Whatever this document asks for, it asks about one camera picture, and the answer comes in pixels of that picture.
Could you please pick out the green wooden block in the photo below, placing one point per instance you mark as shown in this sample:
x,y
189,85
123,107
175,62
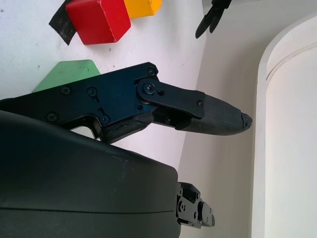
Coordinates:
x,y
67,72

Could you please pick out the black tape strip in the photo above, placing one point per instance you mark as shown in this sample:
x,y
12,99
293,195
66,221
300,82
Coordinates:
x,y
60,22

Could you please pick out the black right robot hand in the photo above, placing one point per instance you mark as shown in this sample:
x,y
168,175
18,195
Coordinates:
x,y
74,186

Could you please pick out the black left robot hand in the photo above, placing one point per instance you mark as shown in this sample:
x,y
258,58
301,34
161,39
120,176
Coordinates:
x,y
216,11

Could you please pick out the white round column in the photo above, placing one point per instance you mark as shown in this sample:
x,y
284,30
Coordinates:
x,y
292,124

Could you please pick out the yellow wooden block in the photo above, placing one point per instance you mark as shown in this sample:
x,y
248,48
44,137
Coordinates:
x,y
141,7

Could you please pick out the red wooden block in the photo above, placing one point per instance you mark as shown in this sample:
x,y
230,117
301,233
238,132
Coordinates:
x,y
96,19

